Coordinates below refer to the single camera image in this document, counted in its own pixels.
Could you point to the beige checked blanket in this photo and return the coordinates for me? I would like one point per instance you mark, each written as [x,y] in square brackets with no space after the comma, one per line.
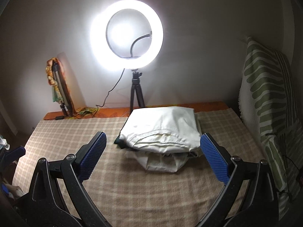
[124,192]

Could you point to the green striped pillow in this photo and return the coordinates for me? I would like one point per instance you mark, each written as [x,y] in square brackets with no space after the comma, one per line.
[269,111]

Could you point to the orange bed sheet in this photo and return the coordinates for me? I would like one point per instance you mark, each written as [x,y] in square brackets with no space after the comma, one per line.
[118,111]

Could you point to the folded white clothes pile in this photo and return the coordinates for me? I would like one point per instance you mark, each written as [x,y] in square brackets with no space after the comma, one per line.
[158,162]

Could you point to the colourful patterned scarf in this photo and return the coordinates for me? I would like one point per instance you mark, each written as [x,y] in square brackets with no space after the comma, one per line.
[76,97]

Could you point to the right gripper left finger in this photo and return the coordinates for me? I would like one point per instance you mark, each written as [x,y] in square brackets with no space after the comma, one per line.
[57,197]

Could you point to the black ring light tripod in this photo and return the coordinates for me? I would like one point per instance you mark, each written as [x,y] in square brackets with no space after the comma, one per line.
[136,90]

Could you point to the white ring light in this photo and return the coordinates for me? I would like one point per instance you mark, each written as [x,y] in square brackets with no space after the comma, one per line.
[126,34]

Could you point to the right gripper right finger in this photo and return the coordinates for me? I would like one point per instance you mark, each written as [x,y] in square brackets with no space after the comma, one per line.
[249,196]

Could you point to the folded silver tripod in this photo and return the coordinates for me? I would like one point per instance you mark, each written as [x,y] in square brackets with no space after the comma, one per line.
[58,77]

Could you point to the white t-shirt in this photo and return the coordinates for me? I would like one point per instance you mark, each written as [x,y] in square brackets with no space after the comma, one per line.
[163,129]

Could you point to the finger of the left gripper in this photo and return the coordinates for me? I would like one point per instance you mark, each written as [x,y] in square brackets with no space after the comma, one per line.
[8,157]

